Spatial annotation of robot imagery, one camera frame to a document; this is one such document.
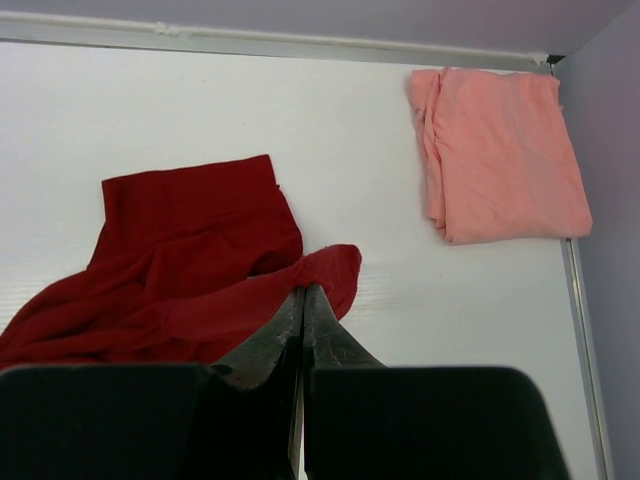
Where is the aluminium frame rail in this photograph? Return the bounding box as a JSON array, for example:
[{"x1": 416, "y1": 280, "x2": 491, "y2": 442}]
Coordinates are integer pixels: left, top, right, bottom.
[{"x1": 1, "y1": 10, "x2": 613, "y2": 479}]

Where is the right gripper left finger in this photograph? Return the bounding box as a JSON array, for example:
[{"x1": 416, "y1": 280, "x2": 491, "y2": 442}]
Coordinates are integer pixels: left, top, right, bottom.
[{"x1": 1, "y1": 289, "x2": 305, "y2": 479}]

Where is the pink folded t shirt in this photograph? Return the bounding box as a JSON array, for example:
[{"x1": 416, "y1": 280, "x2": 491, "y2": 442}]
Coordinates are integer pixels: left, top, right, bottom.
[{"x1": 408, "y1": 68, "x2": 593, "y2": 245}]

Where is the red t shirt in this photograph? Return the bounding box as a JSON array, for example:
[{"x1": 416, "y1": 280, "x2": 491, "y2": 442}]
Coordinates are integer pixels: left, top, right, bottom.
[{"x1": 1, "y1": 155, "x2": 361, "y2": 367}]

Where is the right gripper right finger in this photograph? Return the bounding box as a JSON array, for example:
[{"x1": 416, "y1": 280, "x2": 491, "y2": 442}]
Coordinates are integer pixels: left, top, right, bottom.
[{"x1": 303, "y1": 285, "x2": 569, "y2": 479}]

